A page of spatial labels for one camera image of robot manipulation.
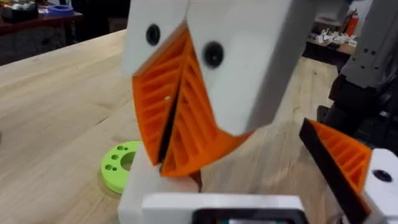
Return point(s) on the finger of the white orange right gripper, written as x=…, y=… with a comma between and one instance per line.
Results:
x=245, y=71
x=155, y=102

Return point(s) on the bare white left gripper left finger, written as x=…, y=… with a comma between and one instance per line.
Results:
x=136, y=186

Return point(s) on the white orange left gripper right finger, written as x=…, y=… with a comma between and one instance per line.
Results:
x=348, y=161

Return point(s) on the green disc with holes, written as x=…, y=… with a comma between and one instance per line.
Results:
x=113, y=174

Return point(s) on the desk with white clutter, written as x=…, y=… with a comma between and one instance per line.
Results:
x=332, y=43

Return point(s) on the red fire extinguisher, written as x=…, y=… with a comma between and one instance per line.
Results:
x=352, y=22

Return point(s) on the blue tape roll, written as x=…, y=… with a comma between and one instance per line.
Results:
x=60, y=10

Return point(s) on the dark wooden side table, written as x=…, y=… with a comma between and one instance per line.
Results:
x=34, y=37

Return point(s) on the heap of clutter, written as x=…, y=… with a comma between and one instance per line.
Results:
x=18, y=11

